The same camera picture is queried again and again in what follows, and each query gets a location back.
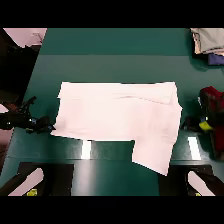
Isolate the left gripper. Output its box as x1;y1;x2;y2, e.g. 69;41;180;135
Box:
31;115;56;134

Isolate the white T-shirt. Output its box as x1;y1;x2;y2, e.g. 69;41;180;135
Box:
50;81;184;177

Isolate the black garment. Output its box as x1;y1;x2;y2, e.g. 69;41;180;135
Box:
191;50;211;61

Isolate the red garment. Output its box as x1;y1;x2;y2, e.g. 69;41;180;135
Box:
199;85;224;153

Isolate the purple garment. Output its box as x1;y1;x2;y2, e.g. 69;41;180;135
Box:
207;53;224;66

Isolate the beige garment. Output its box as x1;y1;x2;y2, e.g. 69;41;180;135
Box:
190;28;224;56

